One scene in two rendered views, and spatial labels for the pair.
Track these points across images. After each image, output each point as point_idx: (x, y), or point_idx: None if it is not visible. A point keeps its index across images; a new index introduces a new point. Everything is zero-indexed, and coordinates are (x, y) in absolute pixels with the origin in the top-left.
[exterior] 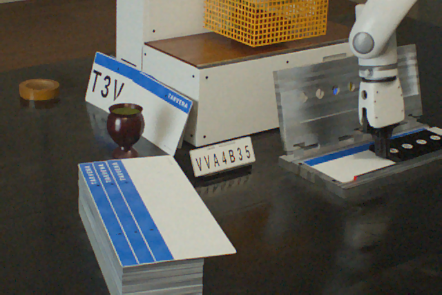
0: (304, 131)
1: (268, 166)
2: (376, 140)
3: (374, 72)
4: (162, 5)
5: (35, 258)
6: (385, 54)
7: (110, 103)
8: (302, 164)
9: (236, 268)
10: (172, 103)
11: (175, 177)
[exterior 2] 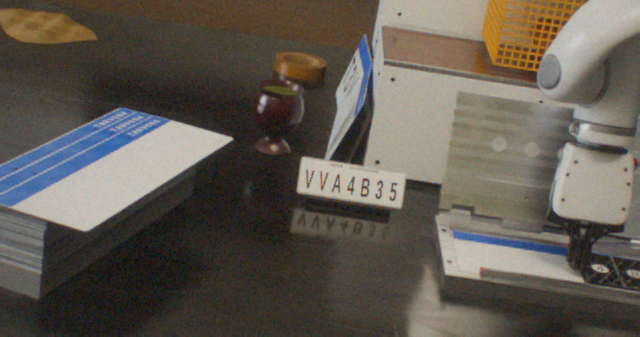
0: (478, 191)
1: (416, 222)
2: (569, 240)
3: (580, 130)
4: None
5: None
6: (602, 106)
7: (343, 101)
8: (445, 232)
9: (164, 283)
10: (356, 106)
11: (188, 154)
